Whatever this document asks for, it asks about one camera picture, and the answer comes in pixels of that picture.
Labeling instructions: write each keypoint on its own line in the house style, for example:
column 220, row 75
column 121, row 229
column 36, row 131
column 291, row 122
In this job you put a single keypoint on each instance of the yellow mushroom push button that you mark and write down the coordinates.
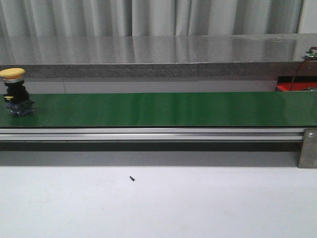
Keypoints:
column 17, row 98

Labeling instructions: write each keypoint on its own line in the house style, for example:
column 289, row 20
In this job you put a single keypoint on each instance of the red plastic bin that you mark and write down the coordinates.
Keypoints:
column 300, row 83

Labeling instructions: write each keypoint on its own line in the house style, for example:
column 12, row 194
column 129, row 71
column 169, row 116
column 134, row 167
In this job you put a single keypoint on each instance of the green conveyor belt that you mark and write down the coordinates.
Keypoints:
column 250, row 109

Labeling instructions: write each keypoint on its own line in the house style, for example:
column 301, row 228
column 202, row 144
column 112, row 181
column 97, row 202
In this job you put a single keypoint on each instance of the small green circuit board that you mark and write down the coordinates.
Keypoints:
column 310, row 55

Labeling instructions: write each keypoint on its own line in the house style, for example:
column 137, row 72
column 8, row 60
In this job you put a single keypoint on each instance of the aluminium conveyor frame rail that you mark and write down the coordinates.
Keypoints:
column 181, row 133

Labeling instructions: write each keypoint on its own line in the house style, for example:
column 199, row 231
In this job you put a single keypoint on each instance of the steel conveyor support bracket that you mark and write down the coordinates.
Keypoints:
column 308, row 156

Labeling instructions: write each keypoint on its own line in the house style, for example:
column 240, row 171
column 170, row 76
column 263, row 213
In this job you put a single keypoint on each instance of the white pleated curtain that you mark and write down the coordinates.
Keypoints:
column 67, row 18

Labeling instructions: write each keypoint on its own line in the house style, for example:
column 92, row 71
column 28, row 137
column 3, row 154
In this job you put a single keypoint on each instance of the grey stone counter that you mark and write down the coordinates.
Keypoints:
column 127, row 64

